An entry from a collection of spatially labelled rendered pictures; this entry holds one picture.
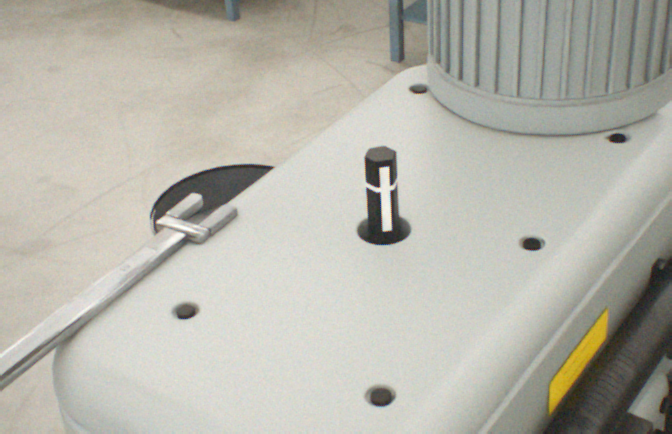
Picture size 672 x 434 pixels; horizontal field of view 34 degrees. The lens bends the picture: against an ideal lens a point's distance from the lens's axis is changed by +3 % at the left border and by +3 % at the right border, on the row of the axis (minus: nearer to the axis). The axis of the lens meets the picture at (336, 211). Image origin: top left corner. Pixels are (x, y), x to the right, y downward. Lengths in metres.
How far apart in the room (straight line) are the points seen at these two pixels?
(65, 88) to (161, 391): 4.72
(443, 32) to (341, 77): 4.26
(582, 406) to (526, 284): 0.09
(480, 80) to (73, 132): 4.16
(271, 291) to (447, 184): 0.17
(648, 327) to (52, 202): 3.80
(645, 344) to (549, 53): 0.21
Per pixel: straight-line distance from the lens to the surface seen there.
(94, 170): 4.61
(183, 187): 3.24
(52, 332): 0.67
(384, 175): 0.69
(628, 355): 0.77
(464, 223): 0.73
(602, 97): 0.83
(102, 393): 0.64
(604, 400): 0.73
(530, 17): 0.79
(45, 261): 4.12
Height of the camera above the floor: 2.31
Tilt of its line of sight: 34 degrees down
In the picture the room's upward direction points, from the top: 5 degrees counter-clockwise
